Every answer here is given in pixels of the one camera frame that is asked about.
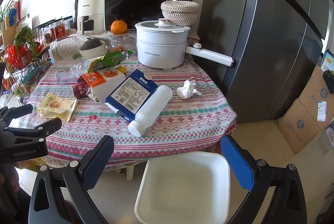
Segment yellow snack wrapper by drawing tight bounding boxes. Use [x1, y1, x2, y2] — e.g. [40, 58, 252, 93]
[37, 93, 77, 122]

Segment red drink can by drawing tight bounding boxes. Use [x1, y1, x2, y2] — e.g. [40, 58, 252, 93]
[72, 81, 90, 99]

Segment clear plastic water bottle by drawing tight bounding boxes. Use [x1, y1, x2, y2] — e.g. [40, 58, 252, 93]
[56, 62, 87, 85]

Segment white orange fries carton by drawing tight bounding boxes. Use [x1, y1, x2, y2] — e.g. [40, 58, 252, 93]
[77, 67, 126, 105]

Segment blue milk carton box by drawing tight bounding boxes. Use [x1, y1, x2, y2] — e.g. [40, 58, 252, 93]
[105, 70, 158, 122]

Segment white yogurt bottle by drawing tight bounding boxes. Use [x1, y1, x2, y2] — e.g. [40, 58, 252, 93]
[128, 85, 173, 137]

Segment green snack bag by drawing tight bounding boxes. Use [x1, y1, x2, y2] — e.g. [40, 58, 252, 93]
[85, 49, 135, 72]

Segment white tissue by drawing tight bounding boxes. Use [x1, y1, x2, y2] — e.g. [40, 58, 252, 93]
[177, 80, 201, 99]

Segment white plastic trash bin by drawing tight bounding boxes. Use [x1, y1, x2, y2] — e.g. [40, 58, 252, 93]
[134, 151, 230, 224]

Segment green leafy vegetable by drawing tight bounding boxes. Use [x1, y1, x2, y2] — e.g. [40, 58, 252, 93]
[14, 26, 37, 58]

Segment white dotted cloth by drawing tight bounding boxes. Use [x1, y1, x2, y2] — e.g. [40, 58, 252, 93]
[49, 34, 88, 62]

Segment white stacked bowls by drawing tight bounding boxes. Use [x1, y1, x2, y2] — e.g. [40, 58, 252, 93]
[72, 41, 109, 60]

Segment dark green squash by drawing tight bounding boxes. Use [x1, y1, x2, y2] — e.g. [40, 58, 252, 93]
[80, 38, 101, 50]

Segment red label spice jar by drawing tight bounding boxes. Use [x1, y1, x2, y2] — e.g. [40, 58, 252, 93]
[53, 19, 66, 41]

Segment glass jar with tomatoes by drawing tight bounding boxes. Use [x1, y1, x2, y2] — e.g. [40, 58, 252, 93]
[109, 32, 137, 53]

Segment orange tangerine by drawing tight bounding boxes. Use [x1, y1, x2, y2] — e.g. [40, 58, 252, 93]
[110, 20, 127, 34]

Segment cream air fryer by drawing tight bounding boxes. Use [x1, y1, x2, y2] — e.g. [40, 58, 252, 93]
[77, 0, 105, 35]

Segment patterned tablecloth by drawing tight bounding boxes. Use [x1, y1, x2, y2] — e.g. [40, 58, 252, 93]
[19, 54, 237, 169]

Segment white electric cooking pot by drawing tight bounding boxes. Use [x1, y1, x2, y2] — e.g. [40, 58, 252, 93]
[135, 19, 234, 70]

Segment black microwave oven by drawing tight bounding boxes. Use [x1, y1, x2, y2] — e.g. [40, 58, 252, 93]
[104, 0, 188, 32]

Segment woven rattan basket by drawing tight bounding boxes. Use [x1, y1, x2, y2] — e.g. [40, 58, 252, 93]
[161, 0, 200, 26]

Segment dark grey refrigerator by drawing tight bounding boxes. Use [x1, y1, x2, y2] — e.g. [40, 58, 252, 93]
[196, 0, 329, 122]

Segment black wire rack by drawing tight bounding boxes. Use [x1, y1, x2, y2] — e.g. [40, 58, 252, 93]
[1, 15, 72, 106]

